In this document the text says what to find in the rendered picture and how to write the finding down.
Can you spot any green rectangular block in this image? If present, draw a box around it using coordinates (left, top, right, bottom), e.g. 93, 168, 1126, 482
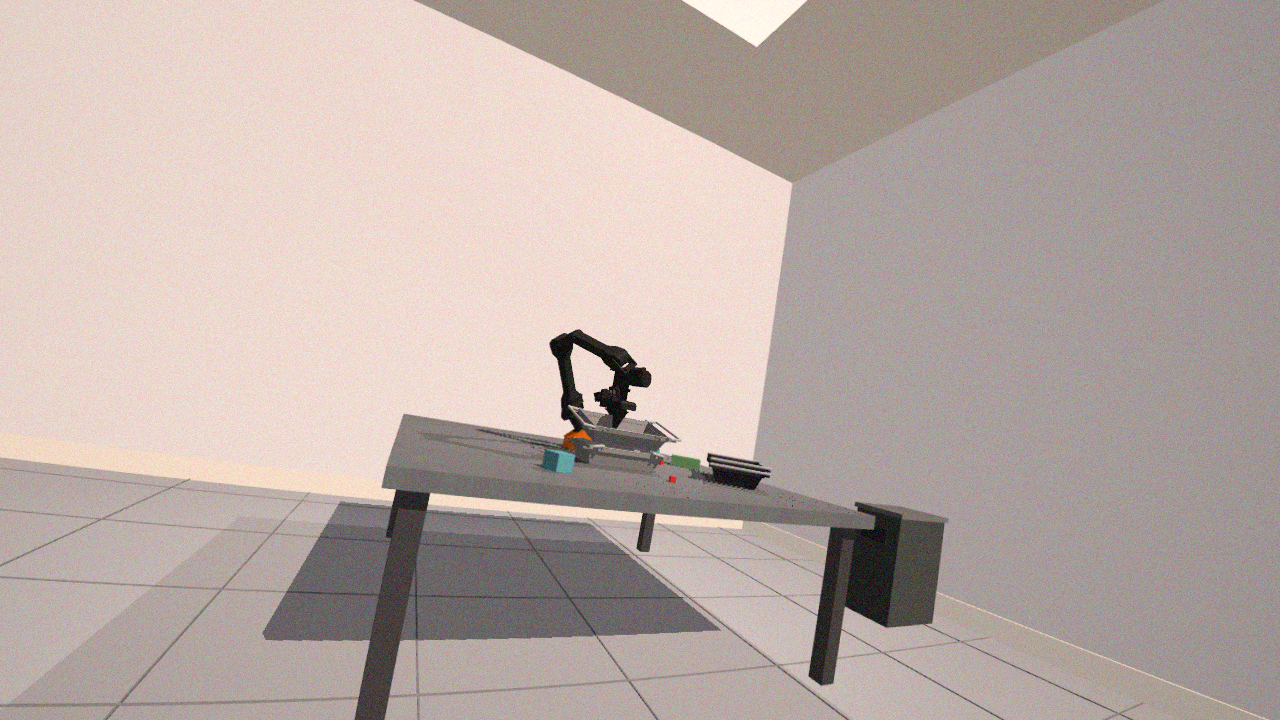
669, 454, 701, 470

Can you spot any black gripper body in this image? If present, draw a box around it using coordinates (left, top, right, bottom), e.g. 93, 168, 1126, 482
599, 383, 637, 411

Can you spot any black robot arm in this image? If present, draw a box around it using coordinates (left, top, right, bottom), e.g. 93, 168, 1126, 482
549, 329, 652, 432

